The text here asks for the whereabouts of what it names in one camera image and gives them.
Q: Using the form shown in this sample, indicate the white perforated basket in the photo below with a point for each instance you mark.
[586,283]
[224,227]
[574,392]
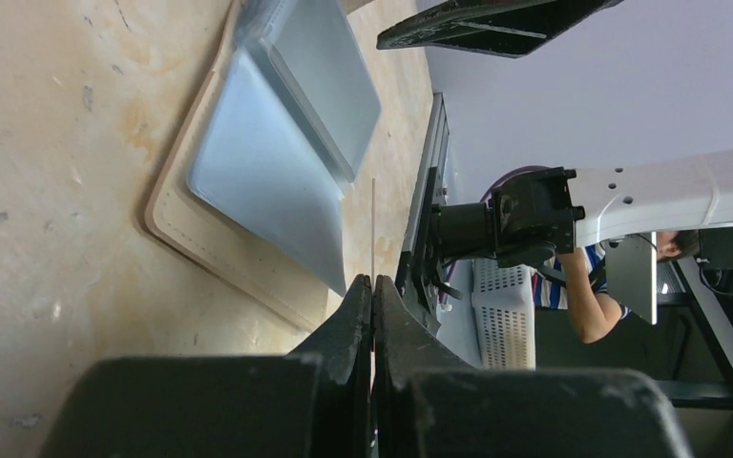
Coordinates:
[502,300]

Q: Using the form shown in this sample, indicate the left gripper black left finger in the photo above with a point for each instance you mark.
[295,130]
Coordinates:
[311,402]

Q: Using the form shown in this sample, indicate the aluminium front frame rail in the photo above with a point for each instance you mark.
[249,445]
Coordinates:
[426,164]

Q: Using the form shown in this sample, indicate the seated person in jeans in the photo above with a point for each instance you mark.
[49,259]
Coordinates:
[576,282]

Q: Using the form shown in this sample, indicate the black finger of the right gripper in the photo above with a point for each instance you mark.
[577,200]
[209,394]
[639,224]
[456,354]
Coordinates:
[505,28]

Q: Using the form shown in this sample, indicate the beige card sleeve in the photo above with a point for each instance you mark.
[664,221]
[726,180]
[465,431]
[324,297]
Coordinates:
[252,187]

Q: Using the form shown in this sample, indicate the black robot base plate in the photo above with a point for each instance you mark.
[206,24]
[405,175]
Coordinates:
[418,297]

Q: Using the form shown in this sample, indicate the yellow credit card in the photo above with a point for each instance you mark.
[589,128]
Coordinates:
[372,229]

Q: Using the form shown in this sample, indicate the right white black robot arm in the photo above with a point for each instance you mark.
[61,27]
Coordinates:
[543,212]

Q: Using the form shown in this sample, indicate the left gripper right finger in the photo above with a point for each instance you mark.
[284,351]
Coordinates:
[430,403]

